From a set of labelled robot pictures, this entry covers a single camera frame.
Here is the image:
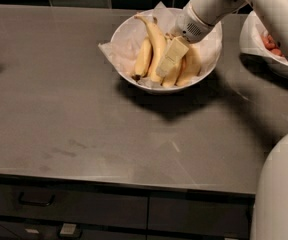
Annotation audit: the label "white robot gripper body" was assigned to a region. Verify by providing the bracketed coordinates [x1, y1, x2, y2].
[170, 3, 213, 43]

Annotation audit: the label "pile of red strawberries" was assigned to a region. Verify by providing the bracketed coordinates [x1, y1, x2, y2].
[261, 34, 283, 57]

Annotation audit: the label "right cabinet drawer front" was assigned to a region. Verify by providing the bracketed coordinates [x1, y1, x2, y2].
[148, 197, 250, 239]

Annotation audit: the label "white paper liner in bowl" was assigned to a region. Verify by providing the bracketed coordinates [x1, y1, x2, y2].
[99, 3, 222, 94]

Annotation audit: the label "leftmost yellow banana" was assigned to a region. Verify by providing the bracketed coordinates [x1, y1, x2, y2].
[134, 36, 153, 79]

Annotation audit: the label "left cabinet drawer front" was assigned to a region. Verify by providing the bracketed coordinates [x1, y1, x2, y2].
[0, 184, 147, 229]

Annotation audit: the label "long curved yellow banana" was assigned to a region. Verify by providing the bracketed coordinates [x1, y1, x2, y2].
[135, 14, 167, 84]

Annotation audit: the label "cabinet drawer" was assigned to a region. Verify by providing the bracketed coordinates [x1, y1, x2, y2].
[148, 197, 250, 239]
[0, 184, 147, 229]

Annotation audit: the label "white paper liner right bowl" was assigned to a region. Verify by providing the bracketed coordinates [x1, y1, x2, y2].
[239, 11, 288, 67]

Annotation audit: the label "white bowl with bananas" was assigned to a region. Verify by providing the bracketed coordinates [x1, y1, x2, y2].
[106, 16, 222, 94]

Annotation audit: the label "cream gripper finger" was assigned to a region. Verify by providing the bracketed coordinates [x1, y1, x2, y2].
[156, 36, 189, 77]

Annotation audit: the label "left drawer handle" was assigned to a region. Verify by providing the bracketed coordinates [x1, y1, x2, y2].
[18, 192, 55, 207]

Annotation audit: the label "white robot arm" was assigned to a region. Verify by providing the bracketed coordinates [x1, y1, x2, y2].
[157, 0, 288, 77]

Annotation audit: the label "white bowl with strawberries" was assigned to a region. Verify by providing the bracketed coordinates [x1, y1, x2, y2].
[239, 10, 288, 81]

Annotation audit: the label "lower drawer handle with label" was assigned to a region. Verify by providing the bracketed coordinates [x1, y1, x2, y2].
[58, 223, 82, 239]

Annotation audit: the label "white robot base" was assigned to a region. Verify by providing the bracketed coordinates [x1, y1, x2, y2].
[250, 134, 288, 240]

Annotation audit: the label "rightmost yellow banana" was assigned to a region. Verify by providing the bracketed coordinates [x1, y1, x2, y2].
[176, 46, 201, 86]

